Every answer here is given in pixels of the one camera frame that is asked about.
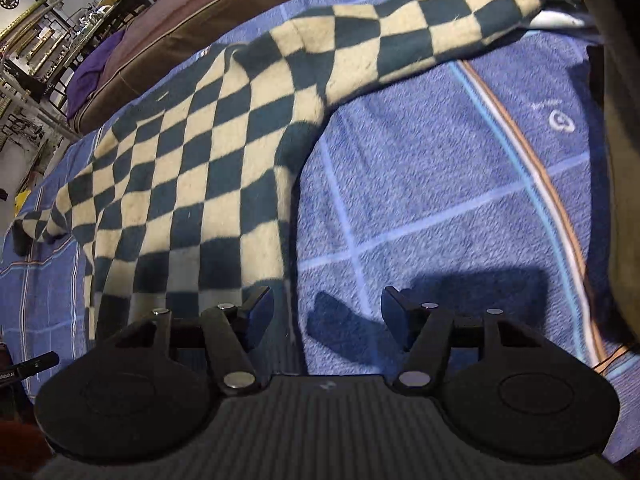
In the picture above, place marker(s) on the wall rack of tools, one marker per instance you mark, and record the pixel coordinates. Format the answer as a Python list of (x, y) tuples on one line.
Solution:
[(35, 55)]

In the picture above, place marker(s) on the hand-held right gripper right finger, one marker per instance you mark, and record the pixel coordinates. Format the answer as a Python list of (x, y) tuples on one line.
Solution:
[(395, 316)]

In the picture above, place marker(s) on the blue striped blanket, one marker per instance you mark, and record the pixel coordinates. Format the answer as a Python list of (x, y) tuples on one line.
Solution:
[(430, 185)]

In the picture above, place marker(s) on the brown mattress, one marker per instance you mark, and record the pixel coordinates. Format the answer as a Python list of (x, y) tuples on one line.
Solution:
[(190, 15)]

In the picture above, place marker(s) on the checkered knit sweater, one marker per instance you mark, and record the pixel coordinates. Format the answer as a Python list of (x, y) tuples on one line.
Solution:
[(200, 160)]

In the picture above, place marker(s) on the round black wall emblem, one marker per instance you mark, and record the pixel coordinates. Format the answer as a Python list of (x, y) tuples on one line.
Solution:
[(9, 0)]

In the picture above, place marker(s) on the dark olive cloth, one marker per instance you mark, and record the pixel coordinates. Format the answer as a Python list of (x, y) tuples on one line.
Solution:
[(622, 135)]

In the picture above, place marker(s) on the purple cloth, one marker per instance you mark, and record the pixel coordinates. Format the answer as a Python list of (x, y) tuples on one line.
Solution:
[(92, 72)]

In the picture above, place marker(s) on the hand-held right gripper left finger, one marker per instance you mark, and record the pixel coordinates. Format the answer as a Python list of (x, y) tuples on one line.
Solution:
[(260, 316)]

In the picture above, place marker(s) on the black printed rod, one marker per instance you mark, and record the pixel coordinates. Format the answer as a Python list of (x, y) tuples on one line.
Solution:
[(30, 366)]

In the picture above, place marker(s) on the yellow plastic object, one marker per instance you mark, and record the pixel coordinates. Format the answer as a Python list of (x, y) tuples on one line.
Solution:
[(22, 197)]

